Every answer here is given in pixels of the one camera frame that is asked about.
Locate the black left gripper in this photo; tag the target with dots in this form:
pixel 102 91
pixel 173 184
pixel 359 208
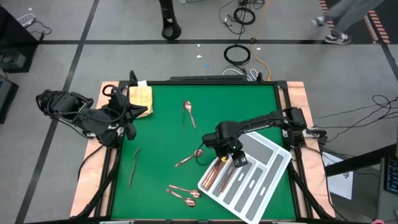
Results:
pixel 118 121

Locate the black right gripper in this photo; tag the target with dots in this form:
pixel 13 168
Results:
pixel 224 144

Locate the rose gold fork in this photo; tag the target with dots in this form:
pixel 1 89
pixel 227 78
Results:
pixel 134 165
pixel 226 180

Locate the rose gold knife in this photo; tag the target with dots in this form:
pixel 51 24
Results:
pixel 215 176
pixel 210 175

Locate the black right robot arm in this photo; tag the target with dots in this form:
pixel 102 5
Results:
pixel 264 121

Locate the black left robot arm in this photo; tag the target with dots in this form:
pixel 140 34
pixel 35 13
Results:
pixel 90 119

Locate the yellow label tag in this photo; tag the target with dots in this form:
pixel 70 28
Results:
pixel 224 159

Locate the folded yellow cloth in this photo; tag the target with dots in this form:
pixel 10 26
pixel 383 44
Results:
pixel 141 96

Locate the white cutlery tray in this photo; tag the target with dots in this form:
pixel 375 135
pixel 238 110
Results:
pixel 264 174

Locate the green table mat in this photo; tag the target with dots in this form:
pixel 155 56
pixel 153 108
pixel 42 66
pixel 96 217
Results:
pixel 161 140

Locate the small white tag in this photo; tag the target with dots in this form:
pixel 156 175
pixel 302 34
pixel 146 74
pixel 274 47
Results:
pixel 142 83

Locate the silver cutlery pieces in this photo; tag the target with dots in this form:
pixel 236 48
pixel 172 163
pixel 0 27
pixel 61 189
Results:
pixel 198 152

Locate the rose gold spoon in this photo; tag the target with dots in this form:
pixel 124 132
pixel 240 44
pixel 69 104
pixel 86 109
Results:
pixel 190 203
pixel 196 194
pixel 187 105

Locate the light wooden base board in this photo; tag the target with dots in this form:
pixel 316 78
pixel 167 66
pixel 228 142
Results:
pixel 295 93

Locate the white paper sheet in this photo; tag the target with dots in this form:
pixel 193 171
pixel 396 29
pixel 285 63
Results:
pixel 340 183

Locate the black desk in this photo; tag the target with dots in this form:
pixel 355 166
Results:
pixel 357 161

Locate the black floor box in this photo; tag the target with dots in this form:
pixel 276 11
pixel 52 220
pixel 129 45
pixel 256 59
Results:
pixel 6 99

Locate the black furniture block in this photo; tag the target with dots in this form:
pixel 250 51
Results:
pixel 12 40

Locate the gray cabinet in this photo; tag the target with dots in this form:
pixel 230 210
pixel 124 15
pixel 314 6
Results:
pixel 384 205

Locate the small pink object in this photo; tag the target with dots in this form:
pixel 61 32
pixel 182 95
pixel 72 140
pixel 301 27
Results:
pixel 377 222

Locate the person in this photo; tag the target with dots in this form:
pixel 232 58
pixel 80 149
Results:
pixel 339 37

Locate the black table frame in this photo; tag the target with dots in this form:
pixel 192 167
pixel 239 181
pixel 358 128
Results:
pixel 217 83

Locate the black stand post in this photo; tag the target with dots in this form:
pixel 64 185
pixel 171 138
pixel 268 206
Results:
pixel 170 29

